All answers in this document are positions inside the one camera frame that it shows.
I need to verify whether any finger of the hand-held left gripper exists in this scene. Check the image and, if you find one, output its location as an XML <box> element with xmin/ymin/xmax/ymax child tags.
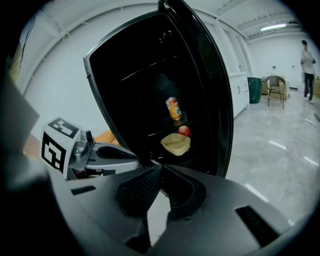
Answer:
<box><xmin>86</xmin><ymin>142</ymin><xmax>140</xmax><ymax>175</ymax></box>

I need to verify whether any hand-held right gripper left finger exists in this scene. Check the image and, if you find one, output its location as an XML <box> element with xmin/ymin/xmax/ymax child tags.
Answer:
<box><xmin>49</xmin><ymin>163</ymin><xmax>164</xmax><ymax>256</ymax></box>

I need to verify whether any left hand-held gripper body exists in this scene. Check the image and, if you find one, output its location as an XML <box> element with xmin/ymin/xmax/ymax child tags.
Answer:
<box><xmin>40</xmin><ymin>117</ymin><xmax>105</xmax><ymax>182</ymax></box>

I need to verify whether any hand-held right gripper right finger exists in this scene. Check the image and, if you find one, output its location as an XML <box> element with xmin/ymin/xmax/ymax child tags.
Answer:
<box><xmin>150</xmin><ymin>163</ymin><xmax>296</xmax><ymax>256</ymax></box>

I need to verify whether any beige plastic container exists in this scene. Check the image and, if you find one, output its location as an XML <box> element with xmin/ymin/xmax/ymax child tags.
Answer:
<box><xmin>160</xmin><ymin>133</ymin><xmax>192</xmax><ymax>157</ymax></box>

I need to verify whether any black fridge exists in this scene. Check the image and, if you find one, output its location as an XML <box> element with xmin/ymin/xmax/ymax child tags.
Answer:
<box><xmin>83</xmin><ymin>0</ymin><xmax>235</xmax><ymax>180</ymax></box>

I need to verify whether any black fridge door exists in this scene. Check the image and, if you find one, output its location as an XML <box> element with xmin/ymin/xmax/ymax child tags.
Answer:
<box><xmin>157</xmin><ymin>0</ymin><xmax>235</xmax><ymax>179</ymax></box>

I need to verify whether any red apple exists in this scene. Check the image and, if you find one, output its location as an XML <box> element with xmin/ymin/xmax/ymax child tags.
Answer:
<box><xmin>177</xmin><ymin>125</ymin><xmax>192</xmax><ymax>138</ymax></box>

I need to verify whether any orange soda can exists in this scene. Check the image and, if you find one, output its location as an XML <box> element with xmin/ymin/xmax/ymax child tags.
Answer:
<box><xmin>165</xmin><ymin>96</ymin><xmax>183</xmax><ymax>121</ymax></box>

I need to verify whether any white cabinet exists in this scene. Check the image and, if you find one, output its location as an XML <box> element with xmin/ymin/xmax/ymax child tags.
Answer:
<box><xmin>228</xmin><ymin>71</ymin><xmax>251</xmax><ymax>119</ymax></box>

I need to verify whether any dark green bin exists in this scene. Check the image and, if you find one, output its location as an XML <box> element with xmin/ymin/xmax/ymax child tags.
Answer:
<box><xmin>247</xmin><ymin>76</ymin><xmax>263</xmax><ymax>104</ymax></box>

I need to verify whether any cardboard box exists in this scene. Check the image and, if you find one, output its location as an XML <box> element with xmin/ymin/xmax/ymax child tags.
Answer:
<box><xmin>260</xmin><ymin>76</ymin><xmax>270</xmax><ymax>96</ymax></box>

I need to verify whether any wicker chair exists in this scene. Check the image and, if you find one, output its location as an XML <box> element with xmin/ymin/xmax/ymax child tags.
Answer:
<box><xmin>264</xmin><ymin>75</ymin><xmax>288</xmax><ymax>110</ymax></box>

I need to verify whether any ceiling tube light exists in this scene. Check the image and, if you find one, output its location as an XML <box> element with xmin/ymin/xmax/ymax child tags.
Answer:
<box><xmin>259</xmin><ymin>23</ymin><xmax>288</xmax><ymax>32</ymax></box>

